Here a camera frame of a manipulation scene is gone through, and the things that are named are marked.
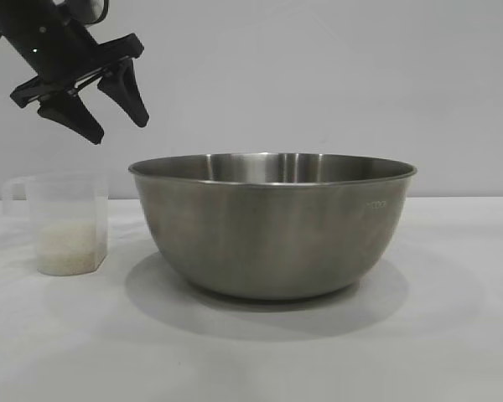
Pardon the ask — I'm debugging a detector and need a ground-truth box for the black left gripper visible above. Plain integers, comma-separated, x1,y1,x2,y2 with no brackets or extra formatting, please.
0,0,151,146

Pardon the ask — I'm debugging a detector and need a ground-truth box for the clear plastic measuring cup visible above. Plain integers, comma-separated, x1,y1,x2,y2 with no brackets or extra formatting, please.
2,172,111,277

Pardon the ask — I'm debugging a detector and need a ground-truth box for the white uncooked rice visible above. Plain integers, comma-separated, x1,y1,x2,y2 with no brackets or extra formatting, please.
37,220,98,276

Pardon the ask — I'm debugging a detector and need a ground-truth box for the stainless steel mixing bowl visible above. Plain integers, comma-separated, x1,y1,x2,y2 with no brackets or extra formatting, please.
127,152,418,301

